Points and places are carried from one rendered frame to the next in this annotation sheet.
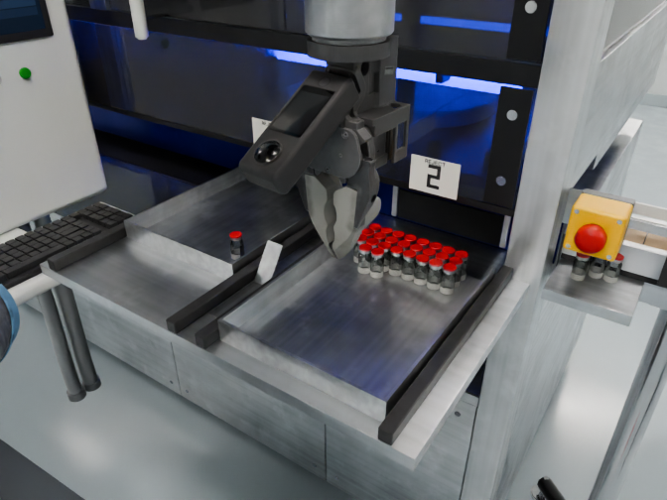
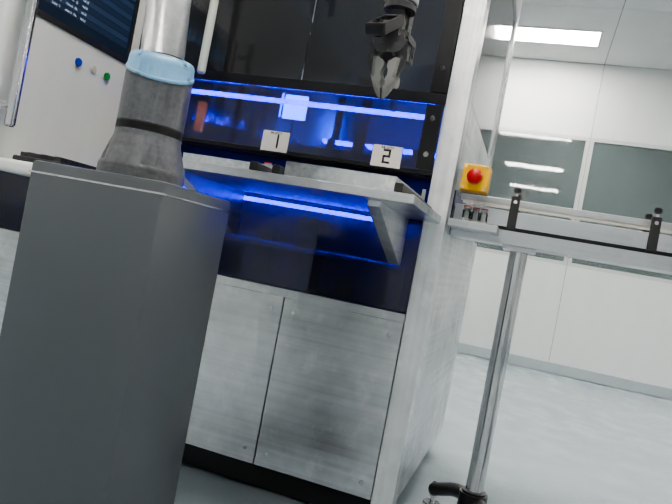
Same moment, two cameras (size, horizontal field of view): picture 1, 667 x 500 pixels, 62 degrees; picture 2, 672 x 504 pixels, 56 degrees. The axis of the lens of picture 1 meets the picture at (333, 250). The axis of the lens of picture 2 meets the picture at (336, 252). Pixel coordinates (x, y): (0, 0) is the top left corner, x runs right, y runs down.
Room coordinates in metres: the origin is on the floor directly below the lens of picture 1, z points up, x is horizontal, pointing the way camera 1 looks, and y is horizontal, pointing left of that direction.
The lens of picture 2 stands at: (-0.82, 0.42, 0.73)
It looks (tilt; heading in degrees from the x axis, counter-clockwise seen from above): 0 degrees down; 344
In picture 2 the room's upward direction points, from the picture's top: 11 degrees clockwise
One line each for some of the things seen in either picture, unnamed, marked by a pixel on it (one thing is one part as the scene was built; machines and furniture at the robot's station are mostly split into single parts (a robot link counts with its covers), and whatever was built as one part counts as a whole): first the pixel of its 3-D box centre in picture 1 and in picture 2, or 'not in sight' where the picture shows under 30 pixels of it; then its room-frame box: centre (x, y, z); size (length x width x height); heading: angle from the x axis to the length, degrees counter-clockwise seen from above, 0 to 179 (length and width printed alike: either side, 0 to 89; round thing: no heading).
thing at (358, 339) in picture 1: (366, 301); (359, 188); (0.66, -0.05, 0.90); 0.34 x 0.26 x 0.04; 146
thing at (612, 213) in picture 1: (598, 224); (476, 179); (0.71, -0.38, 0.99); 0.08 x 0.07 x 0.07; 146
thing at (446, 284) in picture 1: (402, 263); not in sight; (0.75, -0.11, 0.90); 0.18 x 0.02 x 0.05; 56
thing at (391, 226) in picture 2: not in sight; (385, 235); (0.64, -0.13, 0.79); 0.34 x 0.03 x 0.13; 146
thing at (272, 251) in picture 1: (247, 278); not in sight; (0.70, 0.13, 0.91); 0.14 x 0.03 x 0.06; 146
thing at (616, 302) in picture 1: (595, 285); (474, 227); (0.74, -0.42, 0.87); 0.14 x 0.13 x 0.02; 146
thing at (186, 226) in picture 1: (243, 211); (254, 177); (0.94, 0.17, 0.90); 0.34 x 0.26 x 0.04; 146
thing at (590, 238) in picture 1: (591, 237); (474, 176); (0.67, -0.36, 0.99); 0.04 x 0.04 x 0.04; 56
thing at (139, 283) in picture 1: (293, 267); (299, 191); (0.79, 0.07, 0.87); 0.70 x 0.48 x 0.02; 56
